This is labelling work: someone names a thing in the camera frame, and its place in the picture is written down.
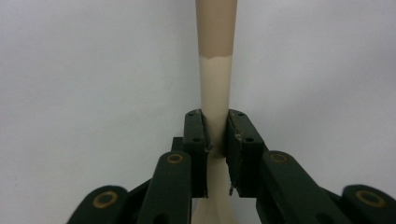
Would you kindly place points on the beige plastic tube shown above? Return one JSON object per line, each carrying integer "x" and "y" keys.
{"x": 214, "y": 87}

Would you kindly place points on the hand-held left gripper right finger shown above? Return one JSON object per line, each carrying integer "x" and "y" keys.
{"x": 244, "y": 146}

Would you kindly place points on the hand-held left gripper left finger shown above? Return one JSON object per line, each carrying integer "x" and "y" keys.
{"x": 194, "y": 130}

